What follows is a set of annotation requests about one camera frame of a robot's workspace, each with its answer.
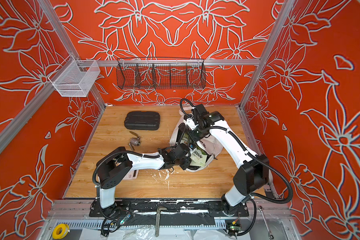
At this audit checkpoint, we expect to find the steel wrench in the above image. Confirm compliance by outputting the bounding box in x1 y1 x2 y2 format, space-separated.
258 206 275 240

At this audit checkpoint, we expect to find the black wire wall basket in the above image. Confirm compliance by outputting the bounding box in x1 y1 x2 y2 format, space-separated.
116 58 207 90

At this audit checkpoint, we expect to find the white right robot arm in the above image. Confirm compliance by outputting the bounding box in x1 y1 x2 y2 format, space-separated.
180 98 294 216

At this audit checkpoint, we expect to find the white wire wall basket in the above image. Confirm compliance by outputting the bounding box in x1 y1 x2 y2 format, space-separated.
48 60 100 97

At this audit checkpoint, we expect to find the metal clamp handle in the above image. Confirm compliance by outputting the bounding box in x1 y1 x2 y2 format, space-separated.
155 206 168 237

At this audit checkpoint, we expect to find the green illustrated book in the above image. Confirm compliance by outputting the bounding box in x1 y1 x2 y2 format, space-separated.
180 133 209 170

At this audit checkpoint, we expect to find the pink calculator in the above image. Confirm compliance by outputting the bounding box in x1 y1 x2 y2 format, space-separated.
123 170 139 180

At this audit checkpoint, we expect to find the steel ball valve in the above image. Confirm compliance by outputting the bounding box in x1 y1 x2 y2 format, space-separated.
130 131 141 146

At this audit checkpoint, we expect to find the white student backpack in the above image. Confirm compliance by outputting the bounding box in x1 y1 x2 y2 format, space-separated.
170 110 223 173

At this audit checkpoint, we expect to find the black plastic tool case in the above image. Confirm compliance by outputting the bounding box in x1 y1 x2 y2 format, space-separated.
124 111 161 131

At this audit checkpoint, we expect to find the yellow tape roll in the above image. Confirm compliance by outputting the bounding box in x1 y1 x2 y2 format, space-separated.
52 224 70 240

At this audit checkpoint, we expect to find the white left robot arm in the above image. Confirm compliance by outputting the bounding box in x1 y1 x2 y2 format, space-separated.
92 144 192 209

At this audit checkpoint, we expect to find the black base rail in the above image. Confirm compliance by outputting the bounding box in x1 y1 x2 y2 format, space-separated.
89 197 250 218

